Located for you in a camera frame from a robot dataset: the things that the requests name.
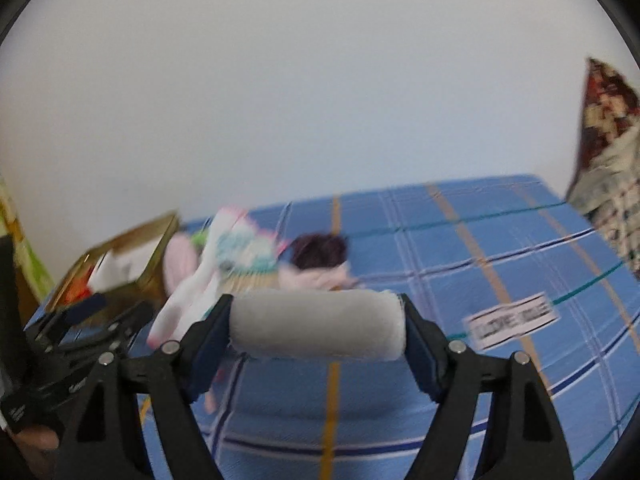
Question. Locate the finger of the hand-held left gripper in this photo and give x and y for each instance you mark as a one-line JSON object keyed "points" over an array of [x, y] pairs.
{"points": [[82, 309], [122, 327]]}

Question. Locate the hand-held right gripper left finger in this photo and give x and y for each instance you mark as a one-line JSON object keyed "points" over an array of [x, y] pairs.
{"points": [[212, 332]]}

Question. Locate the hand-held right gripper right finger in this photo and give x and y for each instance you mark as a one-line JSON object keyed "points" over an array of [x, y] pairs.
{"points": [[419, 345]]}

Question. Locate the white sock with pink trim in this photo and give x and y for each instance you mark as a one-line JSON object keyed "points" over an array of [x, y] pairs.
{"points": [[192, 285]]}

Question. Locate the gold metal tin box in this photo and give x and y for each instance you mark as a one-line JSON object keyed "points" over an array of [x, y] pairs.
{"points": [[150, 232]]}

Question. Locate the grey towel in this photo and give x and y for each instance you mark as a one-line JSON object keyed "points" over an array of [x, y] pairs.
{"points": [[315, 325]]}

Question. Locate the dark purple knitted item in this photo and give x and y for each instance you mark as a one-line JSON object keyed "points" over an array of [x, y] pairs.
{"points": [[320, 251]]}

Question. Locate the pale pink soft cloth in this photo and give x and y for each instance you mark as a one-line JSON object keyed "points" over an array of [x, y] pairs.
{"points": [[180, 265]]}

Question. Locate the person's left hand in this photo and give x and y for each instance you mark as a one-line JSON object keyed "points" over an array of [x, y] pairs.
{"points": [[32, 442]]}

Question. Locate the white tin liner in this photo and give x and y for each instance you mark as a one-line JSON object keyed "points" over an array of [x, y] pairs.
{"points": [[120, 267]]}

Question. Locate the teal and white patterned cloth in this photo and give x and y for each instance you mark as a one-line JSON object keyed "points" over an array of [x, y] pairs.
{"points": [[250, 250]]}

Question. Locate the green printed hanging cloth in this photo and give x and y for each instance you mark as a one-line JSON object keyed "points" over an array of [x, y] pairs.
{"points": [[20, 240]]}

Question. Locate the blue plaid bed sheet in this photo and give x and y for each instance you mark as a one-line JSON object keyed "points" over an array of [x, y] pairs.
{"points": [[450, 240]]}

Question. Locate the dark floral patterned quilt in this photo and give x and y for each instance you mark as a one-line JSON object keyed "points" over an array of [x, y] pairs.
{"points": [[607, 170]]}

